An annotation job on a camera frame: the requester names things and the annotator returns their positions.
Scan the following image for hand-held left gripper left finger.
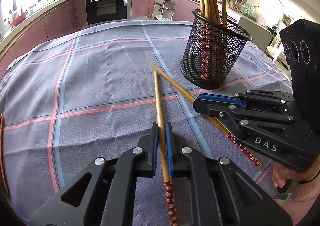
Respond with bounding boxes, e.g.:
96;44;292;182
30;122;159;226

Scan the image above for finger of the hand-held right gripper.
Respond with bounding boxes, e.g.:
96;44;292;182
193;99;296;142
197;90;295;109

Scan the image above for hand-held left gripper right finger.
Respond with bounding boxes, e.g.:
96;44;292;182
165;122;293;226

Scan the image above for wooden chopstick red floral handle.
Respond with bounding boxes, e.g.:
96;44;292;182
149;62;263;169
153;71;179;226

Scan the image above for black mesh utensil holder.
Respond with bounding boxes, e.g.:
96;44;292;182
180;9;253;90

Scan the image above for bunch of wooden chopsticks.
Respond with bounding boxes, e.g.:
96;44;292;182
195;0;228;82

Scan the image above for person's right forearm pink sleeve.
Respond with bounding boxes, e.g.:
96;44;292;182
291;163;320;225

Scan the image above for person's right hand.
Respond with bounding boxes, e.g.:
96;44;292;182
272;162;292;189

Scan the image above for white counter unit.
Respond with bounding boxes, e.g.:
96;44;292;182
237;15;277;52

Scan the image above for grey plaid tablecloth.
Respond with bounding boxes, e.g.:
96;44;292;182
0;19;293;226

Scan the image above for clear plastic bags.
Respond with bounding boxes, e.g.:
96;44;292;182
241;3;268;27

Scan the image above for black built-in oven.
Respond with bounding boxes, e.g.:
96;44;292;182
85;0;129;26

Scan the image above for pink kitchen cabinets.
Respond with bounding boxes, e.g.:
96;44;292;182
0;0;201;72

